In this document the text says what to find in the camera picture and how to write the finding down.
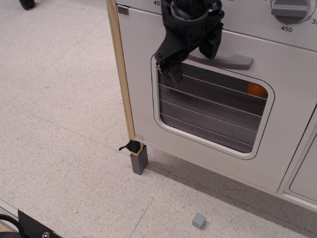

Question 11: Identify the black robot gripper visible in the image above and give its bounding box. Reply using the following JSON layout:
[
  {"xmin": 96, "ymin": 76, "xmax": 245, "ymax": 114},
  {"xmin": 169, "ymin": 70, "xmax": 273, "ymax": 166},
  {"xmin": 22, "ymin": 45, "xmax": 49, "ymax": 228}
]
[{"xmin": 155, "ymin": 0, "xmax": 224, "ymax": 83}]

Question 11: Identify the grey oven door handle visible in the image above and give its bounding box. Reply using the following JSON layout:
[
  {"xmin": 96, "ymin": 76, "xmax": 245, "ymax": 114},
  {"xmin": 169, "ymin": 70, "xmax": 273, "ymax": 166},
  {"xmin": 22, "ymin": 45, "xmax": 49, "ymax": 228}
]
[{"xmin": 188, "ymin": 53, "xmax": 254, "ymax": 70}]

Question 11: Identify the white toy oven door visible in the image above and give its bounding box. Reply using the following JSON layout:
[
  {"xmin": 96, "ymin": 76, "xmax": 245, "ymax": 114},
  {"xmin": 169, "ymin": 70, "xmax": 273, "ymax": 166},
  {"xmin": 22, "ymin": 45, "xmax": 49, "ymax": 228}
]
[{"xmin": 116, "ymin": 4, "xmax": 317, "ymax": 194}]

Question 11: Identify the orange toy carrot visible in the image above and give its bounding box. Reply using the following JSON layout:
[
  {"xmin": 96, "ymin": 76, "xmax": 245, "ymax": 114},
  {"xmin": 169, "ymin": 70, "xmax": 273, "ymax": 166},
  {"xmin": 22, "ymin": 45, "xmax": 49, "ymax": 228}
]
[{"xmin": 247, "ymin": 82, "xmax": 268, "ymax": 98}]

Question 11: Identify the white toy kitchen cabinet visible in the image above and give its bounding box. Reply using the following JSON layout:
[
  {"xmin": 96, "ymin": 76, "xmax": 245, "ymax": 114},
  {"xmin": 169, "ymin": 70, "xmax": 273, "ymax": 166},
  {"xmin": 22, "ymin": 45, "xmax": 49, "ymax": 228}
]
[{"xmin": 115, "ymin": 0, "xmax": 317, "ymax": 213}]

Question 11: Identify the black tape piece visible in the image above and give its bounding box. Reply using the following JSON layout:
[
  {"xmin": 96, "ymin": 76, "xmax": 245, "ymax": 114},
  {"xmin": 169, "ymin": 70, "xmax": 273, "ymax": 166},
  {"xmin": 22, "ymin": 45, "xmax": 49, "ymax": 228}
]
[{"xmin": 119, "ymin": 140, "xmax": 141, "ymax": 153}]

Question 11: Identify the grey temperature knob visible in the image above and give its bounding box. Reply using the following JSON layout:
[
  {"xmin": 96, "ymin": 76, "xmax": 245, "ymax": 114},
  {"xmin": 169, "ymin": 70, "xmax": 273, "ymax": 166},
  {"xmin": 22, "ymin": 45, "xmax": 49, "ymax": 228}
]
[{"xmin": 271, "ymin": 0, "xmax": 311, "ymax": 24}]

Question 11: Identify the grey plastic foot cap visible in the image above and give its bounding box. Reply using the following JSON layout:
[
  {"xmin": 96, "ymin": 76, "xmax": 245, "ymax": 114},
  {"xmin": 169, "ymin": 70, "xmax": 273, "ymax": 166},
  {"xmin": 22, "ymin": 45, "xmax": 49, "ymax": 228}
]
[{"xmin": 130, "ymin": 145, "xmax": 148, "ymax": 175}]

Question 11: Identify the small grey cube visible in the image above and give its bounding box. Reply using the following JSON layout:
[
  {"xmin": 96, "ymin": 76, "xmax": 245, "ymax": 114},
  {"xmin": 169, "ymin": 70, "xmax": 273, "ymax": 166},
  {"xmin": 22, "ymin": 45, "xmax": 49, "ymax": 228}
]
[{"xmin": 192, "ymin": 212, "xmax": 207, "ymax": 230}]

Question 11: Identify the white lower right door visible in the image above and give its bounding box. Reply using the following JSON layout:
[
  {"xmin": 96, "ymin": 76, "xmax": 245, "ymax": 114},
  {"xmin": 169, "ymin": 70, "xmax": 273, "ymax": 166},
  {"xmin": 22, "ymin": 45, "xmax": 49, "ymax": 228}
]
[{"xmin": 282, "ymin": 128, "xmax": 317, "ymax": 203}]

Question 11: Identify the black caster wheel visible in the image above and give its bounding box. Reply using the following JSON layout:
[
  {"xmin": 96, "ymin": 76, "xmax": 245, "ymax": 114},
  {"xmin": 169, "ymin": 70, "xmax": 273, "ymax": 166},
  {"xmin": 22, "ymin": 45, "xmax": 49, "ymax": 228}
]
[{"xmin": 19, "ymin": 0, "xmax": 35, "ymax": 10}]

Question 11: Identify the light wooden corner post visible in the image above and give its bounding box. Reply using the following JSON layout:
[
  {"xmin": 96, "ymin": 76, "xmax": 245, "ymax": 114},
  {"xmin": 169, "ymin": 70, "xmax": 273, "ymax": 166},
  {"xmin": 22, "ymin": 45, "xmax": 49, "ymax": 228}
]
[{"xmin": 106, "ymin": 0, "xmax": 144, "ymax": 157}]

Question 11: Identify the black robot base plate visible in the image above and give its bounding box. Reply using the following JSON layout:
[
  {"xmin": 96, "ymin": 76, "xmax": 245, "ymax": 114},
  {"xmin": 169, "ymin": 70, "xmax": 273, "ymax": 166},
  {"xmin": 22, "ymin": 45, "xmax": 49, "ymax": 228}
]
[{"xmin": 18, "ymin": 210, "xmax": 61, "ymax": 238}]

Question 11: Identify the black cable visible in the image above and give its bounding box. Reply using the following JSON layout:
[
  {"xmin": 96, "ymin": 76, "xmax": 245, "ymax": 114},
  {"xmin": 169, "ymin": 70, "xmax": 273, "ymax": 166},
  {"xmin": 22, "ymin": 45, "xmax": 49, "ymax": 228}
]
[{"xmin": 0, "ymin": 213, "xmax": 28, "ymax": 238}]

